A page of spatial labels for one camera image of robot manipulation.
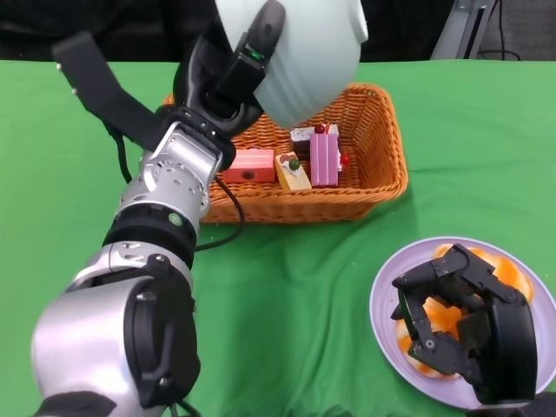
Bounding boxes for grey-green bowl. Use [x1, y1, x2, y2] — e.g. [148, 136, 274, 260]
[215, 0, 370, 129]

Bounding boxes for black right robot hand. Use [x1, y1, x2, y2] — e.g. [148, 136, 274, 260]
[390, 243, 539, 405]

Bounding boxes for orange wicker basket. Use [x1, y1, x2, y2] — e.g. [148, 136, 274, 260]
[162, 83, 409, 224]

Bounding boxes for lavender plate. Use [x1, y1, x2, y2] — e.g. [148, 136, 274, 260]
[368, 236, 556, 410]

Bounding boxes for orange striped ring bread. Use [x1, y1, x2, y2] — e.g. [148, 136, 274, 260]
[433, 244, 534, 304]

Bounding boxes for green tablecloth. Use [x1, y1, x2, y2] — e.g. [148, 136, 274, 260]
[0, 58, 556, 417]

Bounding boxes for chocolate layered cake slice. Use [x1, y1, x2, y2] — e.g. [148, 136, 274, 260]
[289, 123, 351, 175]

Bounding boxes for white metal frame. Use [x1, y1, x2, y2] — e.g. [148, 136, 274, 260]
[430, 0, 496, 61]

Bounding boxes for fruit-topped cream cake slice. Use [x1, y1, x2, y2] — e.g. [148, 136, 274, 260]
[274, 151, 313, 191]

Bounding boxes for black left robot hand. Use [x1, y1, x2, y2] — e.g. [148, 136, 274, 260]
[173, 0, 288, 136]

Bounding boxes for magenta striped cake slice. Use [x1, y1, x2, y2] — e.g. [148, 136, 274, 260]
[309, 132, 341, 189]

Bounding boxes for black backdrop curtain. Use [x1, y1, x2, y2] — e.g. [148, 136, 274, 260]
[0, 0, 455, 64]

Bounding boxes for black floor cables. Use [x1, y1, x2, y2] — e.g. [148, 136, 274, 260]
[475, 0, 521, 62]

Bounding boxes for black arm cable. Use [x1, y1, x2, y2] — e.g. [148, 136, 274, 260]
[113, 129, 247, 254]

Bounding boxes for salmon pink cake slice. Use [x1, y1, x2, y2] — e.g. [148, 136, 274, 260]
[222, 148, 276, 184]

